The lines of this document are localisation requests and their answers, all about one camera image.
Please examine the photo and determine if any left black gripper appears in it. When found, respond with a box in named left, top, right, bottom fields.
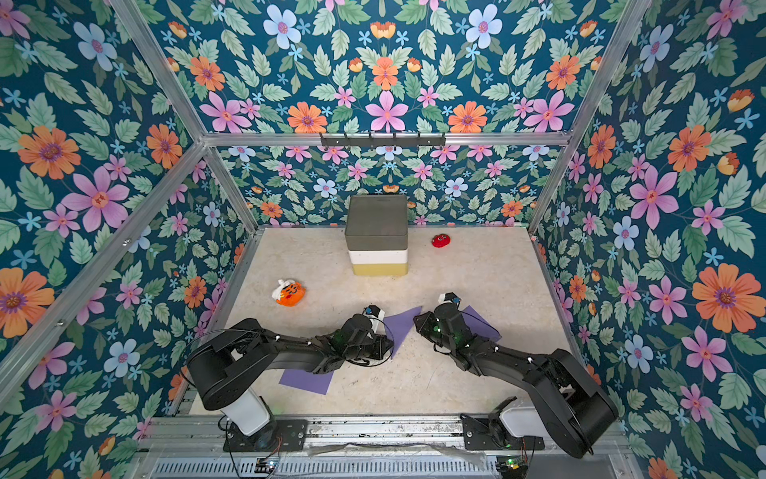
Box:
left=342, top=335, right=396, bottom=362

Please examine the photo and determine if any purple paper square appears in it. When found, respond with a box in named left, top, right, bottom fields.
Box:
left=462, top=307, right=502, bottom=342
left=279, top=369, right=333, bottom=395
left=383, top=307, right=422, bottom=356

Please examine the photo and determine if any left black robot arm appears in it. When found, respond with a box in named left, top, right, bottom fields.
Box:
left=187, top=307, right=395, bottom=439

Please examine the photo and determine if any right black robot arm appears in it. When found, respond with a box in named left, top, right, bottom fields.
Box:
left=414, top=301, right=618, bottom=459

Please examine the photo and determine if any orange tiger plush toy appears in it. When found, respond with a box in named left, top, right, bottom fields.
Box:
left=271, top=279, right=306, bottom=307

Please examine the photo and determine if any small red toy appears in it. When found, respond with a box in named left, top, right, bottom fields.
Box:
left=431, top=234, right=451, bottom=249

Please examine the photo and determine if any grey white yellow stacked box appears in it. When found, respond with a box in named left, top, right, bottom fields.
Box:
left=344, top=195, right=409, bottom=277

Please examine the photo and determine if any white ventilation grille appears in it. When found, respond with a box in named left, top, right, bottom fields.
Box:
left=149, top=456, right=500, bottom=478

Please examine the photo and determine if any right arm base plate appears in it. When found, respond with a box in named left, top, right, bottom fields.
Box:
left=460, top=413, right=545, bottom=452

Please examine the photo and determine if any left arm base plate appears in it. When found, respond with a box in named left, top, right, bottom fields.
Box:
left=223, top=419, right=308, bottom=453

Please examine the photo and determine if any grey wall hook rail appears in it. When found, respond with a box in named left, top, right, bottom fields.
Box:
left=319, top=133, right=447, bottom=149

